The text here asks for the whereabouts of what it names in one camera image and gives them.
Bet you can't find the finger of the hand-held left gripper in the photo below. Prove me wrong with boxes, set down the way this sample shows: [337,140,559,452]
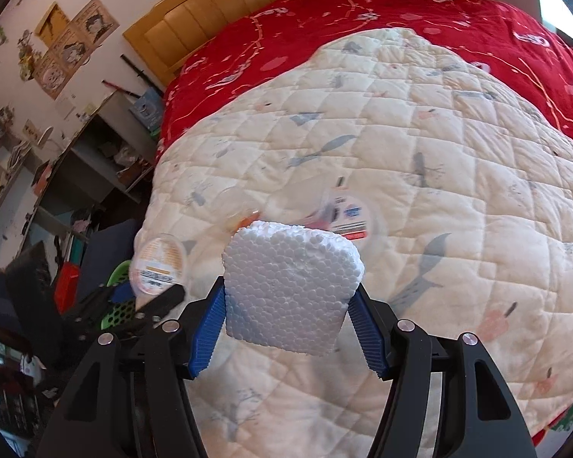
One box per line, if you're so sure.
[79,282,132,318]
[133,286,188,321]

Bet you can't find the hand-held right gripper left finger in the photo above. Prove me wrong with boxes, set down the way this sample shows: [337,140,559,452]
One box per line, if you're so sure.
[36,277,230,458]

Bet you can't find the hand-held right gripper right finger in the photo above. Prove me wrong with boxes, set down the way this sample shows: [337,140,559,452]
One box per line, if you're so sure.
[346,282,540,458]

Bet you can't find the green mesh wastebasket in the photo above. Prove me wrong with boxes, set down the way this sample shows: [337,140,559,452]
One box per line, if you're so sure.
[100,260,139,330]

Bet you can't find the round orange labelled container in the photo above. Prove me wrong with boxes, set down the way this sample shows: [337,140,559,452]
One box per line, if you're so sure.
[128,232,189,313]

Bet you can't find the white foam block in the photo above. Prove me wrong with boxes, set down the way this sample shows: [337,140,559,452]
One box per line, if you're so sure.
[223,221,365,358]

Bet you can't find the clear labelled plastic container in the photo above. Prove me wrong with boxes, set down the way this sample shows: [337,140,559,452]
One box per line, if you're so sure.
[310,186,378,242]

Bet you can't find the red box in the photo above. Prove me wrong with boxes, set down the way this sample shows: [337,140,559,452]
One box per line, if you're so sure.
[55,262,82,313]

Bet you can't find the dark blue chair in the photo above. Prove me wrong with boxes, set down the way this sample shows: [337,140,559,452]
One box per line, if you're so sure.
[88,219,141,297]

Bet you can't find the clear plastic lid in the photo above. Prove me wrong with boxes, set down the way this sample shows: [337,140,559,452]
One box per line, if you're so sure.
[215,186,268,230]

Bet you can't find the white quilted blanket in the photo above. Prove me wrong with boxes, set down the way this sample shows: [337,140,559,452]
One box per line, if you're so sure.
[143,27,573,449]

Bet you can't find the grey desk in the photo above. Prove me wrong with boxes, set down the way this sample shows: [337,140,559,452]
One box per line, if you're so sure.
[21,90,156,258]

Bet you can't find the pale blue paper bag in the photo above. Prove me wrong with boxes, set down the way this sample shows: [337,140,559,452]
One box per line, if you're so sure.
[129,88,165,132]

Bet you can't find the reddish brown stick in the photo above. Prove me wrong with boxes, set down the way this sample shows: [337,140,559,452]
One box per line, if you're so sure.
[102,79,139,98]

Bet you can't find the black stick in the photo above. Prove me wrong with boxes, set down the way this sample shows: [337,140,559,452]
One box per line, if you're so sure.
[121,55,165,94]

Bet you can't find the wooden headboard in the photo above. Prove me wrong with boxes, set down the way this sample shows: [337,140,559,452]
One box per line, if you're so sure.
[123,0,359,87]

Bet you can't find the red printed bedspread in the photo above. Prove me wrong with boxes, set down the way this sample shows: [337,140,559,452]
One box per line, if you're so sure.
[159,0,573,447]

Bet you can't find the brown cartoon wall poster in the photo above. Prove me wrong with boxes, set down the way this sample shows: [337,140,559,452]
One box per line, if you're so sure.
[33,0,120,101]

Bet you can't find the yellow wall poster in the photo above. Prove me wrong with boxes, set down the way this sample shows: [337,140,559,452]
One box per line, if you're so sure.
[35,3,69,48]

